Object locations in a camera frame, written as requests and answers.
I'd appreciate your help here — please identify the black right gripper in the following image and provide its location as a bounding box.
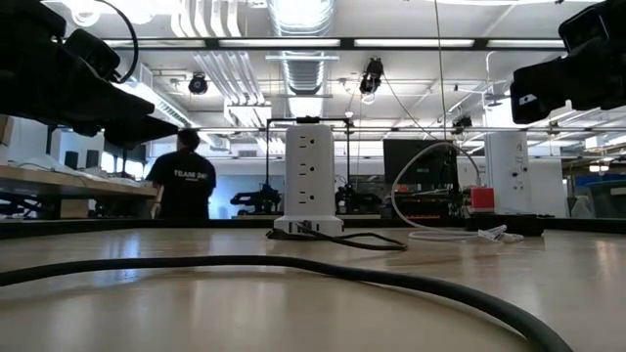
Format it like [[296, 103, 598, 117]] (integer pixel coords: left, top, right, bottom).
[[510, 42, 626, 127]]

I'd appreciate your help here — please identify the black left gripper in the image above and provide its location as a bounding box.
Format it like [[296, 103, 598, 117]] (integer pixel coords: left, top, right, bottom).
[[0, 0, 181, 151]]

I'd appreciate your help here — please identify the red and white charger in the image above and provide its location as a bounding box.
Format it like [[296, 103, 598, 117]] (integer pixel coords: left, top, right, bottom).
[[469, 185, 497, 214]]

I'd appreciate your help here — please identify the white USB cable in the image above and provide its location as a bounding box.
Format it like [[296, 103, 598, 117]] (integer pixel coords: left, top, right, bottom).
[[389, 141, 525, 244]]

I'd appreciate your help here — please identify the black ceiling spotlight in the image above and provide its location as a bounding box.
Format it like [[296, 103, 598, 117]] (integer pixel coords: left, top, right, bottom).
[[188, 71, 209, 96]]

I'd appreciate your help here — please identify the person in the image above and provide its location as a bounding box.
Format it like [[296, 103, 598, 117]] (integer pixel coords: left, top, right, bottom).
[[145, 127, 218, 221]]

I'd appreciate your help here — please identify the blue plastic bin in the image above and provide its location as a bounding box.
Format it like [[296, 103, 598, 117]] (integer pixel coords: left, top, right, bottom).
[[568, 172, 626, 219]]

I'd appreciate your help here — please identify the cardboard box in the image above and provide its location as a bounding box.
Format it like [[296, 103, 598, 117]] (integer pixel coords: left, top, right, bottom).
[[0, 114, 14, 148]]

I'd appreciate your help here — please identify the black monitor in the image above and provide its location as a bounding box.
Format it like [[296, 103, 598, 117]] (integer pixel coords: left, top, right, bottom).
[[381, 138, 462, 193]]

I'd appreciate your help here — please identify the white tower power strip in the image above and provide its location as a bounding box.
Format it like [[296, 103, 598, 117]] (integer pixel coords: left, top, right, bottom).
[[272, 122, 345, 238]]

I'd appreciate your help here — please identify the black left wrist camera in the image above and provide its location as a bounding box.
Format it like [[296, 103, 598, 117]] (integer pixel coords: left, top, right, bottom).
[[63, 27, 122, 84]]

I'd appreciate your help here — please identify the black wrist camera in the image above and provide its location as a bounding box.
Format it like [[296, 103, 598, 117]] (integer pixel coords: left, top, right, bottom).
[[63, 27, 122, 84], [557, 3, 613, 55]]

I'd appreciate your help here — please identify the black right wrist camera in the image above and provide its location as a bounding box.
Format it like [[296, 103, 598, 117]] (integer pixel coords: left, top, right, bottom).
[[557, 3, 613, 55]]

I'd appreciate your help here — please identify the wooden workbench with metal frame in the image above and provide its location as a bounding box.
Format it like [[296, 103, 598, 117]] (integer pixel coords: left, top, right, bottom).
[[0, 162, 158, 219]]

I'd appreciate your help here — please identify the thin hanging cable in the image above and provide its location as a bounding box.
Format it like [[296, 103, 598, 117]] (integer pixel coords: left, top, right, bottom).
[[433, 0, 449, 143]]

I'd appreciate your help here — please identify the black table frame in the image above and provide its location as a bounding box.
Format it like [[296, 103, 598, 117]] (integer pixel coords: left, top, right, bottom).
[[0, 216, 626, 241]]

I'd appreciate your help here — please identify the black overhead camera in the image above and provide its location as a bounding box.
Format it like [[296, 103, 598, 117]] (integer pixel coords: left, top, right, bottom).
[[357, 57, 385, 106]]

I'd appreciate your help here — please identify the black overhead frame beam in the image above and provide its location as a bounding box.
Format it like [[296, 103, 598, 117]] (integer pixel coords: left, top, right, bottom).
[[101, 36, 566, 52]]

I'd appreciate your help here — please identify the thick black power cord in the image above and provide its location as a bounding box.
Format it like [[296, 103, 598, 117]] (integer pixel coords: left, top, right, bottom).
[[0, 253, 574, 352]]

